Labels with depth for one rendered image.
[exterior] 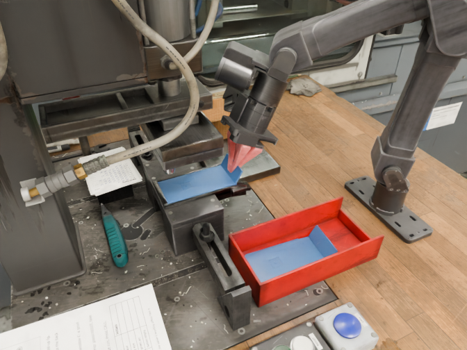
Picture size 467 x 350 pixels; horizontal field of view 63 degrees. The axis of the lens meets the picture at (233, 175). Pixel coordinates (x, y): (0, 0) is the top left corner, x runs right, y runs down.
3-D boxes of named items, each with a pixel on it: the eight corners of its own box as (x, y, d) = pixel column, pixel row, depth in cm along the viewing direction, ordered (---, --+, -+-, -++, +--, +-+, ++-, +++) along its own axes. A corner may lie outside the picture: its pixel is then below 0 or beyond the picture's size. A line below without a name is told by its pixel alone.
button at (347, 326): (365, 337, 57) (367, 329, 56) (342, 348, 55) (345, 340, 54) (347, 314, 60) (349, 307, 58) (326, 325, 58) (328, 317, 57)
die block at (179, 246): (224, 240, 74) (224, 212, 70) (175, 257, 71) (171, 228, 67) (190, 182, 89) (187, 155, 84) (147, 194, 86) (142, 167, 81)
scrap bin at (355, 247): (377, 257, 71) (384, 235, 67) (258, 307, 63) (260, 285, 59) (337, 217, 80) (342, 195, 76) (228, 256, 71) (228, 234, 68)
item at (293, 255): (336, 261, 70) (338, 250, 68) (259, 287, 65) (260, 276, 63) (315, 235, 75) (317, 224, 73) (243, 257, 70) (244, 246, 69)
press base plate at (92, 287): (335, 308, 66) (338, 298, 64) (18, 453, 49) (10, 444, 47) (200, 131, 113) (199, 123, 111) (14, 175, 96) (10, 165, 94)
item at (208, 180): (242, 182, 75) (243, 170, 73) (167, 205, 70) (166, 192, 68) (228, 164, 80) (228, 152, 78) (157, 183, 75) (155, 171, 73)
